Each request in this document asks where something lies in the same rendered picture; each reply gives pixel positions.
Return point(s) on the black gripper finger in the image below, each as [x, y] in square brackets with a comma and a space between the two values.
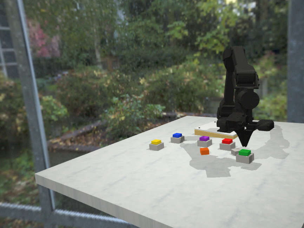
[247, 135]
[240, 134]

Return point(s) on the blue button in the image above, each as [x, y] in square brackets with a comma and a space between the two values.
[177, 138]

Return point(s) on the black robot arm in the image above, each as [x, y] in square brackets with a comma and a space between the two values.
[242, 74]

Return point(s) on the purple button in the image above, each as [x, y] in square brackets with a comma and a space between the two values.
[204, 141]

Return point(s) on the green button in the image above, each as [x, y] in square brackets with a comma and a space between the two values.
[245, 156]

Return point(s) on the red button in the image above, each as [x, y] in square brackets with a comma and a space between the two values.
[227, 144]

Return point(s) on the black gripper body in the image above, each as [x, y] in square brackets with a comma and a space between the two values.
[262, 125]

